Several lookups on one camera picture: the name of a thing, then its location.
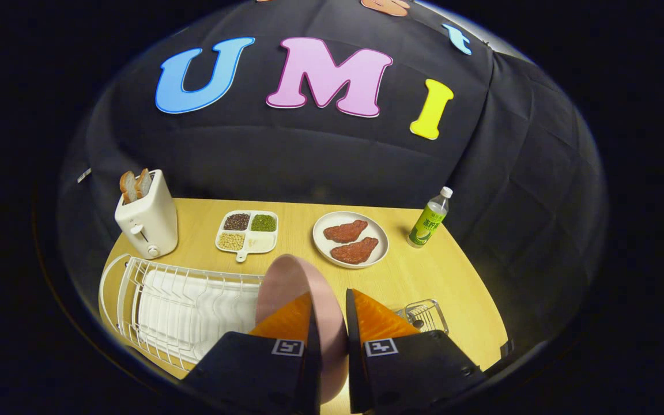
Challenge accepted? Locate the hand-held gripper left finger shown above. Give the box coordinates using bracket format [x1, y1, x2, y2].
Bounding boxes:
[182, 291, 322, 415]

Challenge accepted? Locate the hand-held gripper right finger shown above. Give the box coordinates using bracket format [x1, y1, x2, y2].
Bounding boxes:
[345, 288, 485, 414]

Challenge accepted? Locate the pink plate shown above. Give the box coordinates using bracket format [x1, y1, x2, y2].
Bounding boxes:
[255, 254, 349, 404]

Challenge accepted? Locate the small metal wire basket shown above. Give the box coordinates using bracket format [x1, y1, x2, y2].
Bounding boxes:
[395, 299, 450, 336]

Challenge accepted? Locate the white wire dish rack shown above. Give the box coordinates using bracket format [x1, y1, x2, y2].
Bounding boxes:
[99, 254, 266, 371]

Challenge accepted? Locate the cream plate with meat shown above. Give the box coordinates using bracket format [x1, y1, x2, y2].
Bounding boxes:
[312, 211, 390, 270]

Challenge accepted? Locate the brown meat slice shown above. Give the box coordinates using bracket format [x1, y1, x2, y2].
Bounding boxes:
[323, 220, 368, 243]
[330, 237, 379, 265]

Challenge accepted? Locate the white divided bean tray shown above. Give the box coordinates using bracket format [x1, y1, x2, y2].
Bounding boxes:
[215, 210, 279, 263]

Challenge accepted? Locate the green label drink bottle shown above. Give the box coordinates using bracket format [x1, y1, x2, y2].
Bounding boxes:
[407, 186, 454, 248]

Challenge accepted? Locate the black backdrop cloth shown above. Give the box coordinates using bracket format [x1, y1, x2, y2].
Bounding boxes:
[58, 0, 606, 369]

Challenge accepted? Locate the white toaster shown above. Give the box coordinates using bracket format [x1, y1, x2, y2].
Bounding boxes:
[114, 169, 179, 259]

